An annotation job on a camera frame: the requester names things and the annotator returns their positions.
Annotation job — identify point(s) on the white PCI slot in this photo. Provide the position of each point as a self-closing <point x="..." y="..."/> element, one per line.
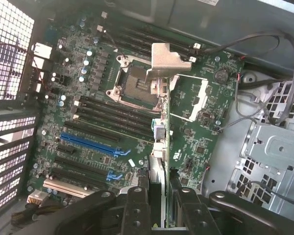
<point x="63" y="188"/>

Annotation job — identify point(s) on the short black expansion slot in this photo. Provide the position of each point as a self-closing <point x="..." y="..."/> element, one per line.
<point x="66" y="149"/>

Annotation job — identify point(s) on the blue expansion slot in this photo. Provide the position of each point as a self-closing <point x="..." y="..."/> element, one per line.
<point x="88" y="143"/>

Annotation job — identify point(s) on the green motherboard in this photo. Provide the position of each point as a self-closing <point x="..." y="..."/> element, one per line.
<point x="198" y="151"/>

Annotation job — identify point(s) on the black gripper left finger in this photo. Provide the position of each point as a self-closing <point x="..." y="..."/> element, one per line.
<point x="134" y="213"/>

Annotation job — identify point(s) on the open black PC case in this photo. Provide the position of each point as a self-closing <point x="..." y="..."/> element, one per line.
<point x="235" y="19"/>

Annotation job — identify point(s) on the CPU socket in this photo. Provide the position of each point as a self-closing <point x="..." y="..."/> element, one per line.
<point x="134" y="83"/>

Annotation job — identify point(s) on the metal disk bay cage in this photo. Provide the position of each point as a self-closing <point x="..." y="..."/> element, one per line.
<point x="279" y="142"/>

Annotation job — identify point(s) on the metal socket cover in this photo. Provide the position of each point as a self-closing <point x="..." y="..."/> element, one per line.
<point x="203" y="90"/>

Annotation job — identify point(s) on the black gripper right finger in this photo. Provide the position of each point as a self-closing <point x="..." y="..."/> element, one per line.
<point x="198" y="215"/>

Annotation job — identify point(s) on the coin cell battery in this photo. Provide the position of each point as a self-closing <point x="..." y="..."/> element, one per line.
<point x="221" y="75"/>

